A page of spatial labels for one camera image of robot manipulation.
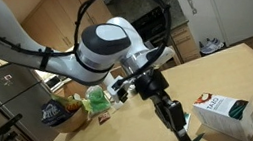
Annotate small fridge magnet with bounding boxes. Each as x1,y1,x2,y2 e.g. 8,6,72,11
0,73,16,88

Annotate wooden base cabinet with drawers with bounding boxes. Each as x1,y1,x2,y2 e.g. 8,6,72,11
167,21,202,65

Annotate black kitchen stove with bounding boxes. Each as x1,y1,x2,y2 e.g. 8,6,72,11
129,5,175,52

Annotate wooden slatted chair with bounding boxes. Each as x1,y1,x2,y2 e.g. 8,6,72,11
158,50,183,71

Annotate translucent green plastic bag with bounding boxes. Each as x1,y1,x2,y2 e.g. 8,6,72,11
83,82,113,117

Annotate white Tazo tea box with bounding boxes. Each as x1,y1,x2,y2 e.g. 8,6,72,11
191,85,253,141

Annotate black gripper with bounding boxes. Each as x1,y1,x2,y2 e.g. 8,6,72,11
132,65,197,141

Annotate small brown snack packet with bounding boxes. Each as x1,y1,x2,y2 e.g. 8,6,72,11
97,110,113,126

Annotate dark blue snack bag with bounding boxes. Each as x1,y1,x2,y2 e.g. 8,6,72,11
38,96,75,128

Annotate wooden counter base cabinets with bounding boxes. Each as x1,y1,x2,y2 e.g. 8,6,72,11
51,77,91,101

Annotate wooden bowl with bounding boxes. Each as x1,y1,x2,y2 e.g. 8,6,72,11
45,105,93,137

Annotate blue cardboard box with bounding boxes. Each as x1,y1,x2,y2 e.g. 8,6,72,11
51,88,94,119

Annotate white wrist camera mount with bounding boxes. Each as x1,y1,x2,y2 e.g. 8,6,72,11
101,44,183,105

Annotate white sneaker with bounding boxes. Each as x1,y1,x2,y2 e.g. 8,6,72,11
198,38,217,57
209,36,226,52

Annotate black toaster oven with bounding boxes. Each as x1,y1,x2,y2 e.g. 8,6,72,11
43,73,63,92

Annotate stainless steel refrigerator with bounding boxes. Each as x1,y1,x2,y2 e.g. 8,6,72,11
0,56,60,141

